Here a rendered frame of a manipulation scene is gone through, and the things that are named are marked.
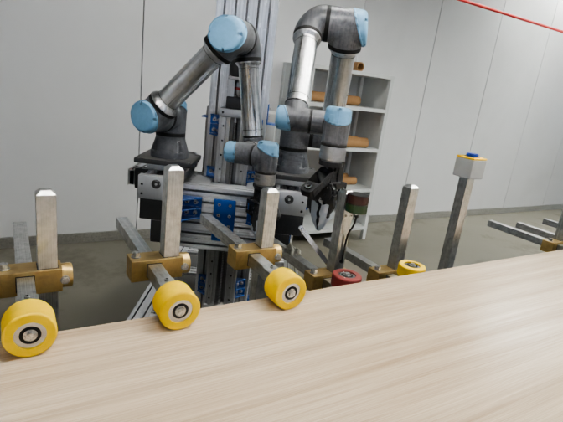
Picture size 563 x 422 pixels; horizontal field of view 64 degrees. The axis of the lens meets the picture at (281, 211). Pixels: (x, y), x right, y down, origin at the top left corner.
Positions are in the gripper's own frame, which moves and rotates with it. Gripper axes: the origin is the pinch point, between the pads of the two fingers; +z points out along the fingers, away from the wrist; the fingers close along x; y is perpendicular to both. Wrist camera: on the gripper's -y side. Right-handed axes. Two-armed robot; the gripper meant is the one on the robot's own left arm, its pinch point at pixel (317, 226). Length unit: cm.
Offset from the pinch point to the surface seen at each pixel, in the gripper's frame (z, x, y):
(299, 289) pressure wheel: 3.2, -18.5, -32.8
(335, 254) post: 5.1, -9.0, -2.6
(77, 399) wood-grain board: 8, -15, -81
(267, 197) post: -12.7, -0.8, -26.0
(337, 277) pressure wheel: 7.4, -15.7, -11.5
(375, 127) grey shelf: -10, 129, 280
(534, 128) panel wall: -21, 50, 587
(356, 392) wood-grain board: 8, -43, -48
